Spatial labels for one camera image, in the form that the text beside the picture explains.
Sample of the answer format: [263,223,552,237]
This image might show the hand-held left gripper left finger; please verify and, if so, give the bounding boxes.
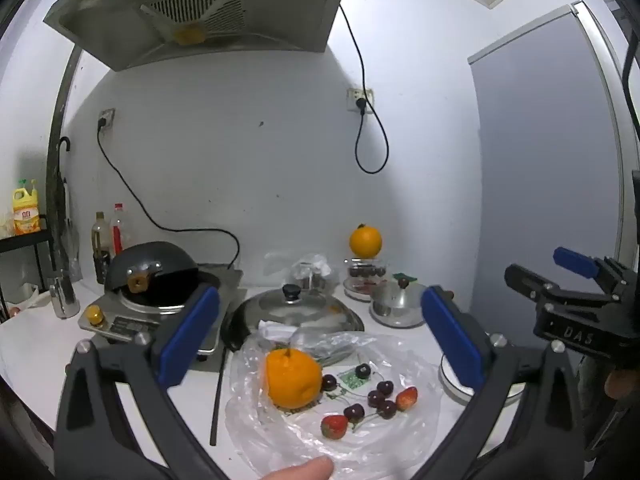
[54,282,236,480]

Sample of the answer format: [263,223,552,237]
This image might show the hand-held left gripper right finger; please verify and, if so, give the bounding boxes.
[410,285,586,480]

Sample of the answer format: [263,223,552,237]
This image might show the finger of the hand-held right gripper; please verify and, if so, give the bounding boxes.
[504,263,623,311]
[552,246,640,292]

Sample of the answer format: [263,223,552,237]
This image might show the white round plate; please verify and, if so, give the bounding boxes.
[438,355,526,406]

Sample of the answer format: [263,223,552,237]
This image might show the large orange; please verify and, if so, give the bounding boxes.
[263,347,323,410]

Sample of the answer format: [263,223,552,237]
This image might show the clear printed plastic bag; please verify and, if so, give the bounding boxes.
[224,332,443,480]

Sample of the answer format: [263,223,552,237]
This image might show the person's right hand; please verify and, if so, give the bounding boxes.
[604,367,640,401]

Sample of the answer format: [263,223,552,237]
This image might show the large steel pan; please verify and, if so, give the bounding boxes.
[221,305,366,353]

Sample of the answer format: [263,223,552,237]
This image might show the small steel pot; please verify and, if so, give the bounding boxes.
[369,305,427,330]

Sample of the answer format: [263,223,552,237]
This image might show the small steel pot lid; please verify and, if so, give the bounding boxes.
[371,276,426,317]

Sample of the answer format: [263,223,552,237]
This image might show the steel induction cooker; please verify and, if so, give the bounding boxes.
[79,265,247,361]

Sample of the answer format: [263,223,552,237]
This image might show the black stick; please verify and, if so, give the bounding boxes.
[210,350,227,447]

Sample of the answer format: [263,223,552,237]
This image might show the white paper wrapper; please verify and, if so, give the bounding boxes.
[257,321,301,346]

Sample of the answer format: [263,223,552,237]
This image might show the grey door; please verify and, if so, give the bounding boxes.
[467,2,631,281]

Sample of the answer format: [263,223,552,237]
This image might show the small white plate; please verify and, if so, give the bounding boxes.
[342,280,388,302]

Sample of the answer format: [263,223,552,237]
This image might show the clear box of cherries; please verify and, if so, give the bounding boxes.
[344,256,388,286]

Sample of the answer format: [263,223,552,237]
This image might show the large steel domed lid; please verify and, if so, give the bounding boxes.
[227,284,366,348]

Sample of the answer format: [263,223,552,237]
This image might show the red cap bottle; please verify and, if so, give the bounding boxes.
[110,203,132,256]

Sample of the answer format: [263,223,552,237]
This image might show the orange with stem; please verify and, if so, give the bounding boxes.
[349,224,383,258]

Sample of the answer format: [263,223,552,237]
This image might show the steel cup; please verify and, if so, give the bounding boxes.
[47,269,82,320]

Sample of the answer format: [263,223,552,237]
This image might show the crumpled clear plastic bag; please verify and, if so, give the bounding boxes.
[264,252,333,291]

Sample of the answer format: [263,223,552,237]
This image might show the white plastic bag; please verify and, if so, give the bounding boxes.
[17,282,51,311]

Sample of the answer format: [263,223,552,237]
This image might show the black metal rack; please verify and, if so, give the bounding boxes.
[0,229,56,321]

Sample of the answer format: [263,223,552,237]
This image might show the yellow detergent bottle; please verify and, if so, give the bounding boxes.
[12,179,42,237]

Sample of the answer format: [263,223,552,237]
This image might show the dark vertical pipe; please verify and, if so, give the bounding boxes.
[45,45,83,271]

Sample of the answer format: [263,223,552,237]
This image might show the steel range hood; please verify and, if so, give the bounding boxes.
[44,0,356,72]

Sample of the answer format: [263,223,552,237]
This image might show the black wok with wooden handle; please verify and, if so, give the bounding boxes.
[103,241,201,311]

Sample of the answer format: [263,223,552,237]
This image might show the black cooker power cable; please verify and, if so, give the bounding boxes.
[96,127,242,268]

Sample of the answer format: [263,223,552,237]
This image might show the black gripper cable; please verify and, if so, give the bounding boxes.
[620,35,640,131]

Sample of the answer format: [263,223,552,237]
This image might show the black hood power cable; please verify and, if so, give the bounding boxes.
[339,4,390,176]

